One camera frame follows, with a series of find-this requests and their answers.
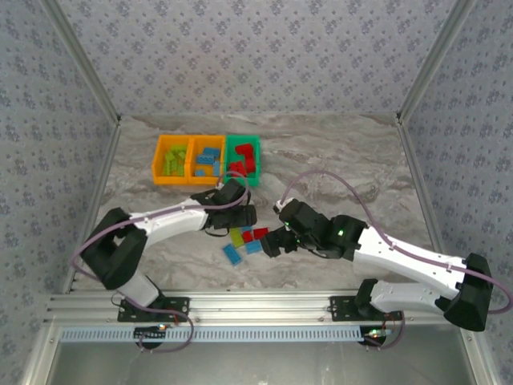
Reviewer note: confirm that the grey metal sheet panel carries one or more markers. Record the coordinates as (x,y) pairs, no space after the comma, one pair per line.
(256,365)

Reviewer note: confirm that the aluminium frame post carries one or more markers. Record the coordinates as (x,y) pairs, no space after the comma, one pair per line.
(435,64)
(86,64)

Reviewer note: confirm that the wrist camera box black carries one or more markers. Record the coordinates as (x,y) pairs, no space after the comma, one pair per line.
(298,214)
(234,191)

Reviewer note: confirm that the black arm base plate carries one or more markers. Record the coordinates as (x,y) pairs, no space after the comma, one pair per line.
(344,306)
(176,305)

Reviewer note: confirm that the orange plastic bin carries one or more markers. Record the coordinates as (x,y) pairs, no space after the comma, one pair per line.
(158,178)
(208,180)

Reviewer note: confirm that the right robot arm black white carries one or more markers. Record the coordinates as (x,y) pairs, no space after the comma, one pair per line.
(421,264)

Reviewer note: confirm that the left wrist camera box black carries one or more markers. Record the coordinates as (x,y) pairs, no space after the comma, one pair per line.
(234,191)

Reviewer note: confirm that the aluminium table side rail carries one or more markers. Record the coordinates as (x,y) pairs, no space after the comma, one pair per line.
(414,168)
(106,168)

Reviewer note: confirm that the green plastic bin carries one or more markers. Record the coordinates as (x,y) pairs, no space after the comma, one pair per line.
(256,160)

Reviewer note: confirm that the black controller board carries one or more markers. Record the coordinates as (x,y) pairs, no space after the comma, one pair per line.
(150,335)
(376,336)

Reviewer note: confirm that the small lime green lego brick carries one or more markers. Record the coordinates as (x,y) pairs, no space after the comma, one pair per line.
(176,172)

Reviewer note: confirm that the aluminium mounting rail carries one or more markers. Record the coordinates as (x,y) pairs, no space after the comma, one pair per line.
(256,306)

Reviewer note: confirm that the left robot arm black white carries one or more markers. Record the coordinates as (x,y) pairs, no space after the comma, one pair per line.
(120,248)

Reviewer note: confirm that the small blue lego brick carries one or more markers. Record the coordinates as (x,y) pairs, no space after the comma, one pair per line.
(199,173)

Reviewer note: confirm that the small red lego brick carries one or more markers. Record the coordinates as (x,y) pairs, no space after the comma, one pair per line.
(249,236)

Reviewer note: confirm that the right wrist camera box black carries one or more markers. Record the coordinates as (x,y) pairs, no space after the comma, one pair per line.
(298,214)

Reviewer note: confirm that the right white camera bracket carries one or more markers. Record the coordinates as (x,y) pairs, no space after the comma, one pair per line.
(277,207)

